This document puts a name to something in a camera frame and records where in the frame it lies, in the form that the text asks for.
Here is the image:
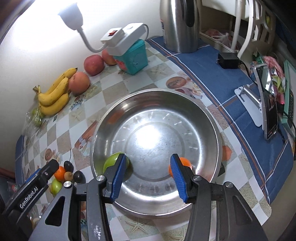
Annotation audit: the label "orange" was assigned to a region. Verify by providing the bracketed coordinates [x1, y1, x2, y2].
[168, 157, 192, 177]
[54, 166, 66, 183]

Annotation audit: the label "green apple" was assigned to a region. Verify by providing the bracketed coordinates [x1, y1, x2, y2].
[103, 152, 124, 173]
[50, 179, 63, 196]

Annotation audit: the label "brown kiwi fruit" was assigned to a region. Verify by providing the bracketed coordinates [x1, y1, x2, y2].
[64, 172, 73, 182]

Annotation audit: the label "dark plum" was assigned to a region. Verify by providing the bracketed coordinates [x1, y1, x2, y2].
[73, 170, 86, 184]
[63, 161, 74, 173]

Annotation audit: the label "bag of green fruits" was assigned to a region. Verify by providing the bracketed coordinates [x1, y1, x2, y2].
[22, 107, 45, 137]

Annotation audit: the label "stainless steel bowl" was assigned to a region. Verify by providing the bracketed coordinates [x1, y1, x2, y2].
[90, 88, 222, 218]

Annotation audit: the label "patterned tablecloth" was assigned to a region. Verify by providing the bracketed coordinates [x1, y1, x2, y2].
[14, 36, 295, 241]

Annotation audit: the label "banana bunch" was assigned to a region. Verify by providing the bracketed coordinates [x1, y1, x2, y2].
[33, 68, 78, 116]

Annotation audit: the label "red apple near bananas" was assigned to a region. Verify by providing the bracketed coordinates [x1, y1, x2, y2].
[69, 72, 90, 95]

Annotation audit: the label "white phone stand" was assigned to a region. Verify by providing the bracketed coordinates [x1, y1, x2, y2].
[234, 84, 263, 127]

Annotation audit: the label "red apple middle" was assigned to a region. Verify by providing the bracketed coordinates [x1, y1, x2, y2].
[84, 55, 105, 76]

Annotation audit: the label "red apple far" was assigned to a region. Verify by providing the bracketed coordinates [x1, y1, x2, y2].
[102, 49, 117, 66]

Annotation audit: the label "teal box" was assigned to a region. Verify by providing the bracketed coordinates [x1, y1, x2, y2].
[113, 39, 148, 75]

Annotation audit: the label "black power adapter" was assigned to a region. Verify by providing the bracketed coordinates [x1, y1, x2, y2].
[217, 52, 240, 69]

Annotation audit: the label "smartphone on stand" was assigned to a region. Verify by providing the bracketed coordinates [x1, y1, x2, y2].
[254, 64, 278, 140]

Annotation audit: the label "colorful snack packets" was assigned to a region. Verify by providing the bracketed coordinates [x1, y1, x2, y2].
[249, 51, 285, 105]

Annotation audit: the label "white power strip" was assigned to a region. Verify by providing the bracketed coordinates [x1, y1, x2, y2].
[100, 23, 145, 56]

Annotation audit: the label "stainless steel kettle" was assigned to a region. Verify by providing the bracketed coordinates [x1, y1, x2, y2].
[159, 0, 200, 53]

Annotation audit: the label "white shelf rack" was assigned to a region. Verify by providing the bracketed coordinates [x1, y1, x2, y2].
[199, 1, 276, 62]

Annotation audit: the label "white gooseneck lamp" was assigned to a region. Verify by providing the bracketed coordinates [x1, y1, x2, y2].
[59, 4, 106, 53]

